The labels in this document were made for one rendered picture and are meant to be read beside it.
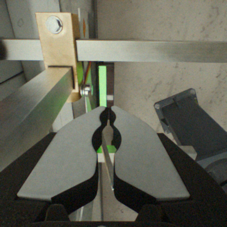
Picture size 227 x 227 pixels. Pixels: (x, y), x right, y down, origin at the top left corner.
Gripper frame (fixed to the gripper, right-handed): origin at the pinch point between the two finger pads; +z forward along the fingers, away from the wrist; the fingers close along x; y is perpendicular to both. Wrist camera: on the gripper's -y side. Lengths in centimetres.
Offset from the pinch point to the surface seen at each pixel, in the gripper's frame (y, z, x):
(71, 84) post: 2.5, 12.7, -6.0
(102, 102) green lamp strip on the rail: 14.2, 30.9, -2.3
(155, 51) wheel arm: -2.2, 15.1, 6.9
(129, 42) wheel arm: -3.4, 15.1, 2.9
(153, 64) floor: 18, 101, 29
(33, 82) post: 0.1, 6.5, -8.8
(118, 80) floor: 30, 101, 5
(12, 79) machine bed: 8.3, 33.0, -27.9
